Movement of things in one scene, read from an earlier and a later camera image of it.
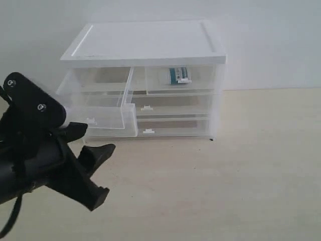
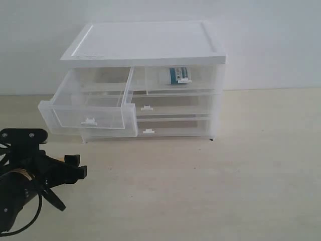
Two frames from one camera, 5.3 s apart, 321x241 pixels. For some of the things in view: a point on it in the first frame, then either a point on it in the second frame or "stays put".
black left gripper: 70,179 -> 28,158
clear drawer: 97,97 stays put
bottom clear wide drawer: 174,128 stays put
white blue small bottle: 179,75 stays put
